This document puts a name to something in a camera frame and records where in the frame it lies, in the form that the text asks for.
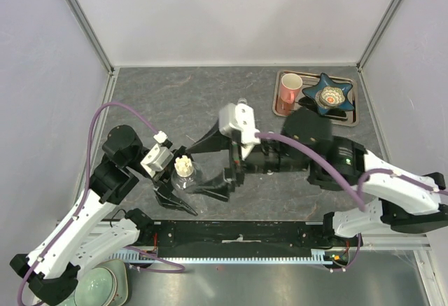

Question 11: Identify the metal tray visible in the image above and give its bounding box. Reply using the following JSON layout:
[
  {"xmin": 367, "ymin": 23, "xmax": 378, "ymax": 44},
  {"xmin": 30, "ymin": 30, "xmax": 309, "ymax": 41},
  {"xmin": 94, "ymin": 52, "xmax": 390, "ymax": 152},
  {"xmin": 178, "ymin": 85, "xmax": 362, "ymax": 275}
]
[{"xmin": 272, "ymin": 69, "xmax": 361, "ymax": 127}]

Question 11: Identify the pink mug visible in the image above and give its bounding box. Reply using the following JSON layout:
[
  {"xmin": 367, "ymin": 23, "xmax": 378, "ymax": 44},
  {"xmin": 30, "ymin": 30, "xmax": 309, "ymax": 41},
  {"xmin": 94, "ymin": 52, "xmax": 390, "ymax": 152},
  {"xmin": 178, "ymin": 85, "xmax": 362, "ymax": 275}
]
[{"xmin": 279, "ymin": 73, "xmax": 303, "ymax": 104}]

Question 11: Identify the cream bottle cap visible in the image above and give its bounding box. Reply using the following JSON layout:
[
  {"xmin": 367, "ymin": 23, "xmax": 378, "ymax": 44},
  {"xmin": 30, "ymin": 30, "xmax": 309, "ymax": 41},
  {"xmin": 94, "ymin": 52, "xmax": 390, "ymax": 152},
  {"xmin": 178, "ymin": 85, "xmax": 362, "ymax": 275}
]
[{"xmin": 174, "ymin": 155, "xmax": 195, "ymax": 178}]

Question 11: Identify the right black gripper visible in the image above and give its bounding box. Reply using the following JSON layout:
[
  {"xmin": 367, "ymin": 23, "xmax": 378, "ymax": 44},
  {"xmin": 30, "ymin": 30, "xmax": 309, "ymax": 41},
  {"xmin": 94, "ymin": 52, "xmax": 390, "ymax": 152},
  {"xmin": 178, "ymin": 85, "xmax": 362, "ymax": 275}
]
[{"xmin": 185, "ymin": 112, "xmax": 312, "ymax": 202}]

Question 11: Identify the small patterned bowl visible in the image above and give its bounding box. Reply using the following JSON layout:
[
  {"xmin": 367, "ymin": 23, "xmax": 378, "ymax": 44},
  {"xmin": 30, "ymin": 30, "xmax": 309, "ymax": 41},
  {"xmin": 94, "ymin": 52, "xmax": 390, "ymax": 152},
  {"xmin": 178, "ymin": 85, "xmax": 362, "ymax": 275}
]
[{"xmin": 316, "ymin": 86, "xmax": 345, "ymax": 108}]

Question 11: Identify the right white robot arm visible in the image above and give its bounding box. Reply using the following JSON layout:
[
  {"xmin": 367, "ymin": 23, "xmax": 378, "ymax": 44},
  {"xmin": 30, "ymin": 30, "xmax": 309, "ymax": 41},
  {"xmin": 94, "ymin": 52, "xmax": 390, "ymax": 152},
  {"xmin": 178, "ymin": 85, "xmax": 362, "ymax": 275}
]
[{"xmin": 188, "ymin": 109, "xmax": 447, "ymax": 246}]

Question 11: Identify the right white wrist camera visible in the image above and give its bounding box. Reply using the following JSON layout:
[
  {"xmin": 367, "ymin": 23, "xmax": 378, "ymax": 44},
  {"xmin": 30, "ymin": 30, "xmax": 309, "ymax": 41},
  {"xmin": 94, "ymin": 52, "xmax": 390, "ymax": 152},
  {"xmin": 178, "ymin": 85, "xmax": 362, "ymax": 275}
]
[{"xmin": 218, "ymin": 103, "xmax": 260, "ymax": 160}]

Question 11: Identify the clear bottle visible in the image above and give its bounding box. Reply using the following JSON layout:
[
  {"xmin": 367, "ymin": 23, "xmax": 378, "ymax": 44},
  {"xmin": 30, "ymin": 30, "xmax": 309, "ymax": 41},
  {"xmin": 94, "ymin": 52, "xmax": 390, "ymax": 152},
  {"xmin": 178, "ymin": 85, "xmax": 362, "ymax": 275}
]
[{"xmin": 171, "ymin": 162, "xmax": 207, "ymax": 196}]

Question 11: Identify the slotted cable duct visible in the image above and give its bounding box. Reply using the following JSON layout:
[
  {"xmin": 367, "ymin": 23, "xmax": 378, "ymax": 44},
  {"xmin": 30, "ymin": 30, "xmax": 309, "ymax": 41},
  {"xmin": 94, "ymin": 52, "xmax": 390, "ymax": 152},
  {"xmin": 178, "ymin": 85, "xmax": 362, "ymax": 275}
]
[{"xmin": 107, "ymin": 249, "xmax": 349, "ymax": 265}]

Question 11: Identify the green label water bottle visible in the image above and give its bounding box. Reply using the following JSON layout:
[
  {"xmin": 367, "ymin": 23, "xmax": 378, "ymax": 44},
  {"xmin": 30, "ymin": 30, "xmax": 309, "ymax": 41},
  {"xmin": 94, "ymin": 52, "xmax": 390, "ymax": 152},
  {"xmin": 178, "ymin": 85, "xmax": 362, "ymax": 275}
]
[{"xmin": 238, "ymin": 98, "xmax": 248, "ymax": 105}]

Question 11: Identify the green ceramic bowl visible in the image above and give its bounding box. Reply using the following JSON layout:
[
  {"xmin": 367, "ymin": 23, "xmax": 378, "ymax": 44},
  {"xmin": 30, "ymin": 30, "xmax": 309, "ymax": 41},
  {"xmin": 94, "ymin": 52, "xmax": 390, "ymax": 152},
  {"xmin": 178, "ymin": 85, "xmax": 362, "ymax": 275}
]
[{"xmin": 74, "ymin": 267, "xmax": 117, "ymax": 306}]

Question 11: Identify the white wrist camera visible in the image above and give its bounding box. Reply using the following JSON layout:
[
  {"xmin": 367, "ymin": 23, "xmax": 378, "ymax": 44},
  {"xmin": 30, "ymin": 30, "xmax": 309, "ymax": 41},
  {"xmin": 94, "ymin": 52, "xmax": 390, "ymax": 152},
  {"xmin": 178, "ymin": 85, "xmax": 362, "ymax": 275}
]
[
  {"xmin": 140, "ymin": 131, "xmax": 174, "ymax": 178},
  {"xmin": 218, "ymin": 103, "xmax": 260, "ymax": 160}
]

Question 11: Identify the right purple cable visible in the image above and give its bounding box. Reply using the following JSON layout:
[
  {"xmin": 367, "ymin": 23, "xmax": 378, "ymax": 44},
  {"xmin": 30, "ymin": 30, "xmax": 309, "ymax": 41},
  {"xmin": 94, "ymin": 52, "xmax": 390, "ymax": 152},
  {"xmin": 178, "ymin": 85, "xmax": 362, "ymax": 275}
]
[{"xmin": 257, "ymin": 130, "xmax": 448, "ymax": 212}]

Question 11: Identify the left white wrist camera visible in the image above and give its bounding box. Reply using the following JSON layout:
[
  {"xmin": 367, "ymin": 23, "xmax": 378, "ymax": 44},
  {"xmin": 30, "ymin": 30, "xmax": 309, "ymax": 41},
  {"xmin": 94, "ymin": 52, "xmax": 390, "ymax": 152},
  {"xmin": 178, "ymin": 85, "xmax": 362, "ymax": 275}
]
[{"xmin": 140, "ymin": 131, "xmax": 174, "ymax": 178}]

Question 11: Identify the green ceramic plate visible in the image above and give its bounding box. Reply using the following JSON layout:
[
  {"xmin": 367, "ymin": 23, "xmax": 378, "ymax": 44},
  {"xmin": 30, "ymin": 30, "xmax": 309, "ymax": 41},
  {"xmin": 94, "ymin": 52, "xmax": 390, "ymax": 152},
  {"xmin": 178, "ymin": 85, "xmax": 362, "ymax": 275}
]
[{"xmin": 99, "ymin": 259, "xmax": 131, "ymax": 306}]

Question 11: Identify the blue star-shaped dish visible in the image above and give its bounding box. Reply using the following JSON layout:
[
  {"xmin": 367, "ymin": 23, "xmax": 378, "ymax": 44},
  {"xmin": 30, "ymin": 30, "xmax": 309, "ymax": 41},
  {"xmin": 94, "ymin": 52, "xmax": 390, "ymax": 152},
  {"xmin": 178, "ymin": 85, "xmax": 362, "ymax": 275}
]
[{"xmin": 302, "ymin": 73, "xmax": 355, "ymax": 116}]

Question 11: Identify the purple cable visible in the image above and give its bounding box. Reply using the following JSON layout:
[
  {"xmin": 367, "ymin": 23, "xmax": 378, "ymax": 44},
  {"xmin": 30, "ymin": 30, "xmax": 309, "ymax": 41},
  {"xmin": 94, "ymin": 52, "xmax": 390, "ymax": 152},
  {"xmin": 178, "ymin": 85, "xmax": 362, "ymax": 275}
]
[
  {"xmin": 17, "ymin": 102, "xmax": 186, "ymax": 306},
  {"xmin": 257, "ymin": 130, "xmax": 448, "ymax": 212}
]

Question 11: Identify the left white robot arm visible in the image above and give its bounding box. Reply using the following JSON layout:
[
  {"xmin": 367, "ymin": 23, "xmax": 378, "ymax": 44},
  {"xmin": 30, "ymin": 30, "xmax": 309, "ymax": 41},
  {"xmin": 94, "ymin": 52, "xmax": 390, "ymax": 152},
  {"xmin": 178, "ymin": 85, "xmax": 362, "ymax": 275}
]
[{"xmin": 10, "ymin": 125, "xmax": 196, "ymax": 305}]

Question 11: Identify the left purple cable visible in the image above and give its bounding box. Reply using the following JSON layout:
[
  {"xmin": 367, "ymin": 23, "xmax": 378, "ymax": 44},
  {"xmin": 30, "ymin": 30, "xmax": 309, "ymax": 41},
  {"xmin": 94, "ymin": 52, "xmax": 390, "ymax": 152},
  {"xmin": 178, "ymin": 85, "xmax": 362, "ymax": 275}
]
[{"xmin": 17, "ymin": 102, "xmax": 186, "ymax": 306}]

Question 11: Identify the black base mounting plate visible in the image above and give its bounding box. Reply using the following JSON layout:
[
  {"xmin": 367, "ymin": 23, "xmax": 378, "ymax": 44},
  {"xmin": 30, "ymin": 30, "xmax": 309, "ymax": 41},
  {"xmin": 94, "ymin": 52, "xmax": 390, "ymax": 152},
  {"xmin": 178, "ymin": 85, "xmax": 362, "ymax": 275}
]
[{"xmin": 113, "ymin": 219, "xmax": 354, "ymax": 249}]

